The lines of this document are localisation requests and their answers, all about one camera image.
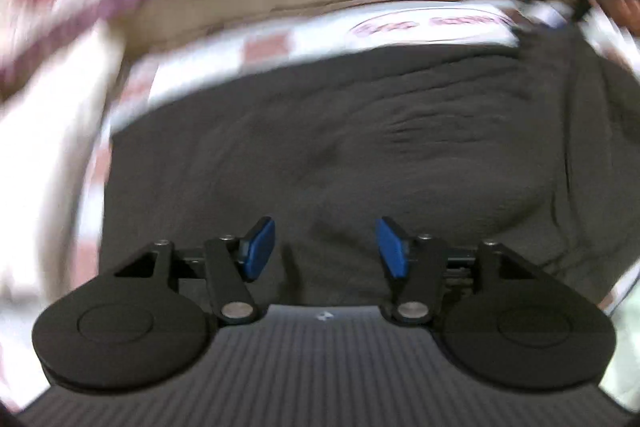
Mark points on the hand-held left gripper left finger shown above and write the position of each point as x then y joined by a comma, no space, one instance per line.
260,249

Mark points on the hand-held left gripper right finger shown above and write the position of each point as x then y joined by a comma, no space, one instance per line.
392,247

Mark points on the dark brown knit sweater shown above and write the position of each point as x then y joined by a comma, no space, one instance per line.
350,132

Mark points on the white cloth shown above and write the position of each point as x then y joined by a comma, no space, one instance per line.
45,182

